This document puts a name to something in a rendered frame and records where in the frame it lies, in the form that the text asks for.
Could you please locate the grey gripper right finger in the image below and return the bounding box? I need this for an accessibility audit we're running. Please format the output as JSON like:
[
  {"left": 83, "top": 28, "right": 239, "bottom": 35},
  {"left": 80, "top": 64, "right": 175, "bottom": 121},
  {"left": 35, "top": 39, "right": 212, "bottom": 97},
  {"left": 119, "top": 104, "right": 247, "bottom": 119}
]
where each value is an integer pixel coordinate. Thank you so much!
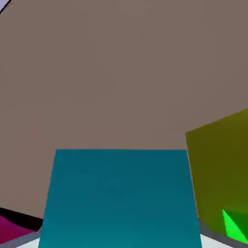
[{"left": 197, "top": 218, "right": 248, "bottom": 248}]

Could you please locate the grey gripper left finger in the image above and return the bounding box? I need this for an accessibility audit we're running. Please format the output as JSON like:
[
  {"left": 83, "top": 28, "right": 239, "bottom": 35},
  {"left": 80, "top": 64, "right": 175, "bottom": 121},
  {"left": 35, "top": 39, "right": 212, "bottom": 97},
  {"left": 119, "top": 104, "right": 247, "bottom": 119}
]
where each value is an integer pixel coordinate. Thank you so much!
[{"left": 0, "top": 229, "right": 43, "bottom": 248}]

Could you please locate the small teal cube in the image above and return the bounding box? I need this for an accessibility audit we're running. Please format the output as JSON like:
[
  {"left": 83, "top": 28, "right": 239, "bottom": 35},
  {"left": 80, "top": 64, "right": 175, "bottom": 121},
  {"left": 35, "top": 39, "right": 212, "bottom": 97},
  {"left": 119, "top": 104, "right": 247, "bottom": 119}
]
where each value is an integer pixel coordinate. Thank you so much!
[{"left": 37, "top": 148, "right": 203, "bottom": 248}]

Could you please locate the small green cube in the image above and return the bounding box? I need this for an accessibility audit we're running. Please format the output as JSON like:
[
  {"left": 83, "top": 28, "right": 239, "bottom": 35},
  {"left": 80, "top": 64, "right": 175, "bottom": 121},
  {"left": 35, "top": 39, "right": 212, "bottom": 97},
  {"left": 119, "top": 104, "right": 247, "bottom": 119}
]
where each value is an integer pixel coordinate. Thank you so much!
[{"left": 221, "top": 209, "right": 248, "bottom": 244}]

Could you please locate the large magenta box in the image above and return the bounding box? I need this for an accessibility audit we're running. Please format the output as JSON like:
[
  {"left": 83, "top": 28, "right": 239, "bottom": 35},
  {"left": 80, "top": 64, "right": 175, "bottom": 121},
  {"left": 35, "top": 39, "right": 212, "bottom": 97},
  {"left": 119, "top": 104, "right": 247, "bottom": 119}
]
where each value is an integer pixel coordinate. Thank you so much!
[{"left": 0, "top": 207, "right": 44, "bottom": 245}]

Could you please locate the large olive yellow box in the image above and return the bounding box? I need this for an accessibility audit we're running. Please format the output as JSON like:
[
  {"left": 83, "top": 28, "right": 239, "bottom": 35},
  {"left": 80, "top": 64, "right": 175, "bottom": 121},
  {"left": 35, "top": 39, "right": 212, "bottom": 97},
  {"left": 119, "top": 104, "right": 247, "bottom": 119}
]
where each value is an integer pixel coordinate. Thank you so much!
[{"left": 185, "top": 108, "right": 248, "bottom": 238}]

